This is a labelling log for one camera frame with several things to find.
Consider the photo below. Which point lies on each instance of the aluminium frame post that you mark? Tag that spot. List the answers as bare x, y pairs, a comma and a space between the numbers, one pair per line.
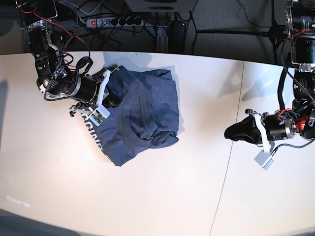
162, 25

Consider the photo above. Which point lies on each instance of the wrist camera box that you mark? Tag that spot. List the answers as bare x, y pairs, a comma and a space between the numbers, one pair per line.
264, 159
99, 115

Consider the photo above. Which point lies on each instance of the black tripod stand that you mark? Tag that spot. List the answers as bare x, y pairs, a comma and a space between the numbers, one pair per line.
275, 33

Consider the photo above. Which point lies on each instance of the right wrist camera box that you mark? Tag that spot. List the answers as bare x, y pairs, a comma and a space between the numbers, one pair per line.
99, 115

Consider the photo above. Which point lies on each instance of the blue grey T-shirt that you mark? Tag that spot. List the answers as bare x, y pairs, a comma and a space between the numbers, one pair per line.
147, 115

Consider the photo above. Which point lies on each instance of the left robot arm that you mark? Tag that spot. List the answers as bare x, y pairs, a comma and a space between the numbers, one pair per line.
296, 91

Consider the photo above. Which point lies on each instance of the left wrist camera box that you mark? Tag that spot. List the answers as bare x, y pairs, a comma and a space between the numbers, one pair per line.
264, 159

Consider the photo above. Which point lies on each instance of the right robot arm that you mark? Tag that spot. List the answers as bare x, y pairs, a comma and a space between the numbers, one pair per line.
51, 26

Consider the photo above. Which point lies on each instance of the white power strip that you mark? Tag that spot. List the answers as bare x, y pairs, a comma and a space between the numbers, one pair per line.
114, 22

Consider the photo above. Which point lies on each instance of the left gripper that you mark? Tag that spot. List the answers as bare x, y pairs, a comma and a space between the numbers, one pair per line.
262, 130

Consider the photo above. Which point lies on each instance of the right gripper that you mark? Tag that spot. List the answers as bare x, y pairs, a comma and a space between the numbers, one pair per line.
92, 91

